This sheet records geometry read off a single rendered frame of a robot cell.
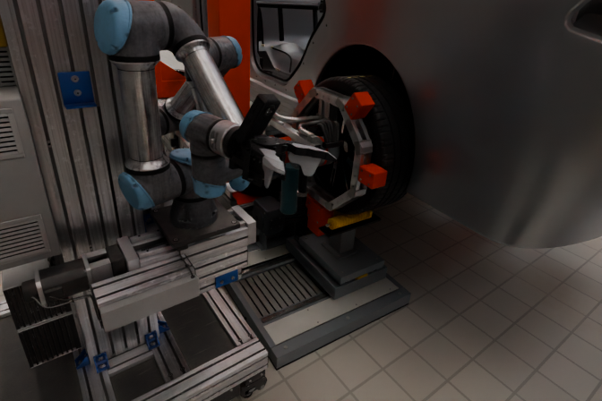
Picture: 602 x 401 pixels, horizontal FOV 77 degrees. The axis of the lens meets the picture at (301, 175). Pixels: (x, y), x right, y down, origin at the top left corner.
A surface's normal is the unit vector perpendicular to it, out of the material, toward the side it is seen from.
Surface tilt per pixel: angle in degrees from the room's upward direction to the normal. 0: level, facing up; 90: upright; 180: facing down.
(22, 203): 90
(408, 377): 0
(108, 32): 82
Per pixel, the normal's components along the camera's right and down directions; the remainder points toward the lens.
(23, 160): 0.58, 0.38
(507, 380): 0.06, -0.90
